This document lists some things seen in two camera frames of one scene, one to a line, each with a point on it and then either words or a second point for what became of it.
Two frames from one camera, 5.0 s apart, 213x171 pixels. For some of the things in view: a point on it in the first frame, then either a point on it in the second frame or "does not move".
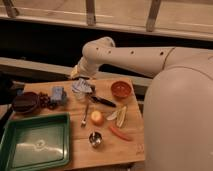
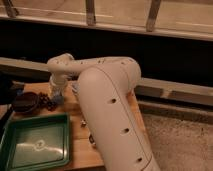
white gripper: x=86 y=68 → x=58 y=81
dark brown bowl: x=25 y=103 does not move
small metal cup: x=95 y=138 does not move
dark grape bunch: x=46 y=102 does not move
